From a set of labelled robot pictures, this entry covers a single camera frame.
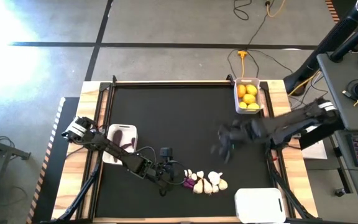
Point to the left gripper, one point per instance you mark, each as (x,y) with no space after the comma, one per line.
(163,172)

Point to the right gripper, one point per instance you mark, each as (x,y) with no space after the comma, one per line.
(238,133)

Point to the purple sweet potato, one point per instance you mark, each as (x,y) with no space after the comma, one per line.
(190,181)
(131,143)
(187,185)

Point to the white garlic bulb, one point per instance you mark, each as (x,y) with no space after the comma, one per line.
(214,177)
(200,174)
(222,184)
(198,187)
(194,176)
(215,188)
(208,187)
(187,172)

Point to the purple eggplant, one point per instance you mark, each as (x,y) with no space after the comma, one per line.
(117,138)

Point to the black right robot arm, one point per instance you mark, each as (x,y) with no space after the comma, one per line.
(291,124)

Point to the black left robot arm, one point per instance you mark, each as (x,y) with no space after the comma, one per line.
(110,146)

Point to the black table mat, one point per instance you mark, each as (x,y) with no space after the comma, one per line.
(172,118)

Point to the white plastic basket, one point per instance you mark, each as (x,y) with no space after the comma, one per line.
(256,205)
(129,133)
(246,80)

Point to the white paper sheet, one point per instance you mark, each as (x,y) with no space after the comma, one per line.
(315,151)

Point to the grey desk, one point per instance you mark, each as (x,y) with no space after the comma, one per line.
(337,93)

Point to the grey keyboard tray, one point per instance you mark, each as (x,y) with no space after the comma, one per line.
(353,186)

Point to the black tower fan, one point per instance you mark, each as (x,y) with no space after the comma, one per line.
(331,40)

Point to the black monitor pole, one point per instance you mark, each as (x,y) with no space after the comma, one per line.
(353,42)

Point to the grey metal stand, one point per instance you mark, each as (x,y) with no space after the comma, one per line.
(2,148)

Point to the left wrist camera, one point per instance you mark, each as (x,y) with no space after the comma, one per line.
(166,152)

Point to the black frame strut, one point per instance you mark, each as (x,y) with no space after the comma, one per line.
(79,193)
(283,186)

